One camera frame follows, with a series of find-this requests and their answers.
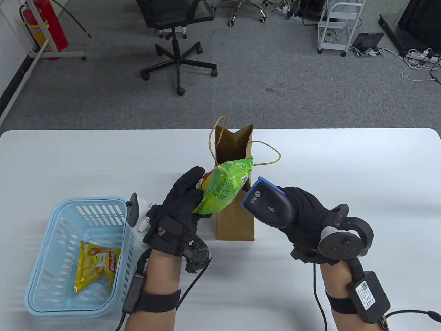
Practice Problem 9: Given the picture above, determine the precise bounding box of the person's right hand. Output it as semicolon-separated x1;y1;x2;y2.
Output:
277;187;340;266

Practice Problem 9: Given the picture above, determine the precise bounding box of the black and white controller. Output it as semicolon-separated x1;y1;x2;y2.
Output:
126;193;152;242
318;204;374;265

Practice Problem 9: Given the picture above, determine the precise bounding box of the thin black camera cable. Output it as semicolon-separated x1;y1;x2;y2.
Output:
174;257;211;331

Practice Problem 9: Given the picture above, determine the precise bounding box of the black sensor box white label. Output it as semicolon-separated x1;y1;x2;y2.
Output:
122;273;145;314
347;271;391;324

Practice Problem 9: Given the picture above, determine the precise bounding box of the white metal stand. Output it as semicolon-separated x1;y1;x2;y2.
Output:
0;0;86;61

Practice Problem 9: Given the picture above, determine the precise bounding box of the black furniture base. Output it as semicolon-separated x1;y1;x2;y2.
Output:
378;0;441;57

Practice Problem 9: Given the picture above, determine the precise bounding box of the red fire extinguisher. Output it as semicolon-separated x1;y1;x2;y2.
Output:
19;0;69;60

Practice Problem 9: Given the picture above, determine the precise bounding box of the thick black glove cable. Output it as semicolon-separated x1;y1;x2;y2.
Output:
136;248;152;276
346;259;366;281

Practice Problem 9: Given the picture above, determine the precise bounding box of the person's right forearm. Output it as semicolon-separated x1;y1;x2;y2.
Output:
315;262;390;331

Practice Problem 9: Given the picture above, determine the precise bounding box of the light blue plastic basket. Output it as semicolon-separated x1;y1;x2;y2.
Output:
23;197;136;318

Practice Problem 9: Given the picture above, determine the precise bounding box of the white rolling cart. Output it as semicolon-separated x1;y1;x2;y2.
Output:
317;0;366;57

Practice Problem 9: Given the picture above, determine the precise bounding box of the green bag of chips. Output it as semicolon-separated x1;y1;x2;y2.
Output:
192;156;254;215

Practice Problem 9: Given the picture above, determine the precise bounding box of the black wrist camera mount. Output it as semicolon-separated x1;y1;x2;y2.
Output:
183;240;211;273

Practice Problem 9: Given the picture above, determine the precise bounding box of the black floor cable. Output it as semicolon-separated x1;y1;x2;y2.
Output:
52;0;92;38

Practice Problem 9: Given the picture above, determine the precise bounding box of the black sensor box cable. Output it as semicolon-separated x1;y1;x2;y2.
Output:
382;310;441;331

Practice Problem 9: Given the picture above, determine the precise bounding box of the white power strip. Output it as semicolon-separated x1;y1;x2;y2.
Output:
406;48;439;64

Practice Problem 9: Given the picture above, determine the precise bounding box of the person's left hand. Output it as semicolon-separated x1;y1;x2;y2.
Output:
143;166;212;257

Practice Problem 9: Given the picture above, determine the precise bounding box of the black office chair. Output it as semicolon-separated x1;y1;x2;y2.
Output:
135;0;218;96

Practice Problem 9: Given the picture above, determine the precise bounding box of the chrome chair base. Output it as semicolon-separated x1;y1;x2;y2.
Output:
220;0;267;27

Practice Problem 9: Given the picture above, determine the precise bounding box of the brown paper bag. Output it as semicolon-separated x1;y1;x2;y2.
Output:
209;116;281;241

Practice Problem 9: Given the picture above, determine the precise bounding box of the yellow bag of chips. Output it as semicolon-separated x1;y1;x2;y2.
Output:
73;240;122;294

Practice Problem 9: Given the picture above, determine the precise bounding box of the black wrist strap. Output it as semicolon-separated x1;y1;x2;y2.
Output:
326;291;359;314
136;289;181;313

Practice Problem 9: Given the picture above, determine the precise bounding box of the black floor socket panel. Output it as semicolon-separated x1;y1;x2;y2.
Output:
351;33;384;57

